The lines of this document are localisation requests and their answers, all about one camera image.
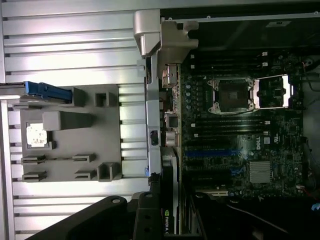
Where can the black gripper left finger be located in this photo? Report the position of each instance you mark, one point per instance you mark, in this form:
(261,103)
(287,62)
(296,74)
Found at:
(82,220)

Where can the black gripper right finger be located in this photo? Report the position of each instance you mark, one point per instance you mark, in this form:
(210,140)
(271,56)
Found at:
(197,220)

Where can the white expansion slot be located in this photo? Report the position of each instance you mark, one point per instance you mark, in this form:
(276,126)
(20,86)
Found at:
(212,193)

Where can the RAM slot white latches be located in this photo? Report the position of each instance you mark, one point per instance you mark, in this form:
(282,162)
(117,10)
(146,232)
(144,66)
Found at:
(230,124)
(230,134)
(228,55)
(228,65)

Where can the RAM slot black latches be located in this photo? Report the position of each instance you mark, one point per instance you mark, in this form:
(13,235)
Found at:
(230,129)
(228,70)
(230,120)

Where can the silver chipset heatsink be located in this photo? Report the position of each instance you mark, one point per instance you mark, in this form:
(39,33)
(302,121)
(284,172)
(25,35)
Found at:
(260,172)

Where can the grey parts rack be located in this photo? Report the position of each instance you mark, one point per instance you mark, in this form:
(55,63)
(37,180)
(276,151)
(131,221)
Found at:
(75,140)

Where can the silver CPU chip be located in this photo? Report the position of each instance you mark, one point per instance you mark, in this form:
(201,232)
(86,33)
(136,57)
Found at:
(36,135)

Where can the green Dell motherboard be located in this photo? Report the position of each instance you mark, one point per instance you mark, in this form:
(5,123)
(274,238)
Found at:
(280,150)

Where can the black open PC case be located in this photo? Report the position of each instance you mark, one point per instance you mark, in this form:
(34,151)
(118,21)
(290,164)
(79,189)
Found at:
(152,112)

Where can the metal locking lever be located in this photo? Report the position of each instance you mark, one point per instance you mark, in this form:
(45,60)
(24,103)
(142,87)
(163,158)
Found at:
(277,108)
(270,77)

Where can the metal disk bay cage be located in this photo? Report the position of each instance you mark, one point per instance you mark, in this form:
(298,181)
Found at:
(311,120)

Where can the silver socket cover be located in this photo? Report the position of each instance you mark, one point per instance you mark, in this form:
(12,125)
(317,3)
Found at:
(287,92)

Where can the CPU socket with metal frame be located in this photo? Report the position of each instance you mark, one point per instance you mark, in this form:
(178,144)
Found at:
(231,96)

